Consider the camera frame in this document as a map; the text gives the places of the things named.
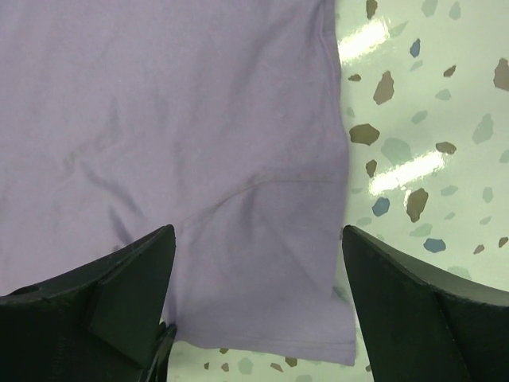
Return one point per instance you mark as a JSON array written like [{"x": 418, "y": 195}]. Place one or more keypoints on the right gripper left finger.
[{"x": 98, "y": 322}]

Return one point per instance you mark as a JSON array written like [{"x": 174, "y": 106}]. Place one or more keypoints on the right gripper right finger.
[{"x": 421, "y": 323}]

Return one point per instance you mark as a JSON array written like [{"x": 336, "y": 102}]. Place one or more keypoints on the purple t-shirt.
[{"x": 221, "y": 118}]

